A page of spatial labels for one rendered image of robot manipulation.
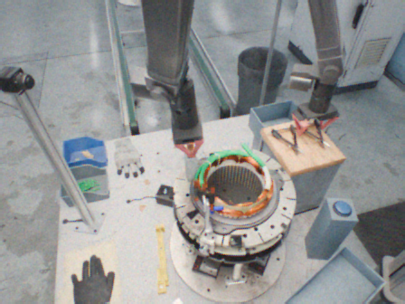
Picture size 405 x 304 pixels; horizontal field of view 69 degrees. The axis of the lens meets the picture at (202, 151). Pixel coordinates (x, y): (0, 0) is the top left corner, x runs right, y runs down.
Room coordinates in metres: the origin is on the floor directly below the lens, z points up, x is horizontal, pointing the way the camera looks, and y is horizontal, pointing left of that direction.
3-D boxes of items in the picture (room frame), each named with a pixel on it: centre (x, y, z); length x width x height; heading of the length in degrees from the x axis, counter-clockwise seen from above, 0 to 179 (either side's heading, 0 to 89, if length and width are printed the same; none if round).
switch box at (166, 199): (0.63, 0.12, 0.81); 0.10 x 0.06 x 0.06; 73
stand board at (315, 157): (0.66, -0.32, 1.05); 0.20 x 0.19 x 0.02; 18
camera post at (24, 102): (0.54, 0.41, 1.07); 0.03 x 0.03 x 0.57; 81
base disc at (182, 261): (0.46, -0.08, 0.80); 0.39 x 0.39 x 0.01
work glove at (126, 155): (0.85, 0.32, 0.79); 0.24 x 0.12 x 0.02; 16
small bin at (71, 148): (0.84, 0.49, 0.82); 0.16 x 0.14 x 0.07; 107
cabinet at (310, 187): (0.66, -0.31, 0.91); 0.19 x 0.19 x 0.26; 18
